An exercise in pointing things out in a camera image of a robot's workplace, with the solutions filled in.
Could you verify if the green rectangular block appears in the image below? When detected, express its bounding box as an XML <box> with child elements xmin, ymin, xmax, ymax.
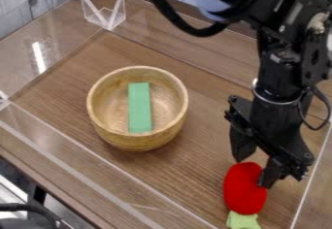
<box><xmin>129</xmin><ymin>82</ymin><xmax>151</xmax><ymax>134</ymax></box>

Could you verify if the black table frame bracket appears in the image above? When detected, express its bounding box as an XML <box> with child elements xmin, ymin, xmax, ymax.
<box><xmin>25</xmin><ymin>182</ymin><xmax>75</xmax><ymax>229</ymax></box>

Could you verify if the black cable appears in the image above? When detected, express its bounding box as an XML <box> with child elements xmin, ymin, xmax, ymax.
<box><xmin>131</xmin><ymin>0</ymin><xmax>230</xmax><ymax>38</ymax></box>

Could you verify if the clear acrylic corner bracket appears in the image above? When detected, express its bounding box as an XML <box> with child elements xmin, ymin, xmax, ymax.
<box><xmin>80</xmin><ymin>0</ymin><xmax>126</xmax><ymax>31</ymax></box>

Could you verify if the wooden bowl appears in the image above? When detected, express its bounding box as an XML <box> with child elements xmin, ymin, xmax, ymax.
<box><xmin>87</xmin><ymin>66</ymin><xmax>187</xmax><ymax>151</ymax></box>

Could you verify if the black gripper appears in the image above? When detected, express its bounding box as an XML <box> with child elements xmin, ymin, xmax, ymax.
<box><xmin>225</xmin><ymin>93</ymin><xmax>313</xmax><ymax>189</ymax></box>

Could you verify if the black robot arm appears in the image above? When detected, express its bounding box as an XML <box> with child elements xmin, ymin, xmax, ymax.
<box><xmin>197</xmin><ymin>0</ymin><xmax>332</xmax><ymax>188</ymax></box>

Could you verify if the red plush fruit green stem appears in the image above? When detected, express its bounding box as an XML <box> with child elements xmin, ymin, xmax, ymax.
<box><xmin>224</xmin><ymin>162</ymin><xmax>268</xmax><ymax>229</ymax></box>

